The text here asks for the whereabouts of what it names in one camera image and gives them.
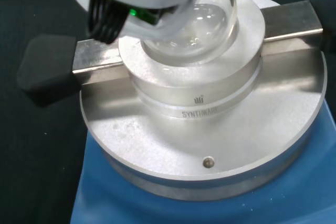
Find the blue heater with steel plate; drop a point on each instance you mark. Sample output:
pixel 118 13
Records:
pixel 183 140

